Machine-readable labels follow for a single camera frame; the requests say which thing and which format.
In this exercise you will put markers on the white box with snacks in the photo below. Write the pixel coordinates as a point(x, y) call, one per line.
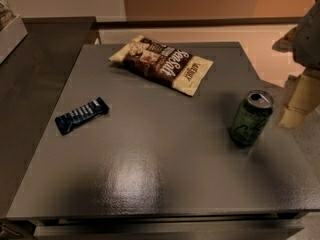
point(12, 30)

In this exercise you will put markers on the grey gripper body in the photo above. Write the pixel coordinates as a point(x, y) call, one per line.
point(309, 40)

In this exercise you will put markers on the dark blue snack bar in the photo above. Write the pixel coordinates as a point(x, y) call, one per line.
point(69, 121)

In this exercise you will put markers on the green soda can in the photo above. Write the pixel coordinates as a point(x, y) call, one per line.
point(252, 116)

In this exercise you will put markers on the dark side counter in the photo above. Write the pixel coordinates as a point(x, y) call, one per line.
point(31, 80)

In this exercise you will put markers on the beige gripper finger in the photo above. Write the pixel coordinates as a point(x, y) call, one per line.
point(290, 35)
point(301, 97)

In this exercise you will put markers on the sea salt snack bag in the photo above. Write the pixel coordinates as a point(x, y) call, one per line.
point(162, 64)

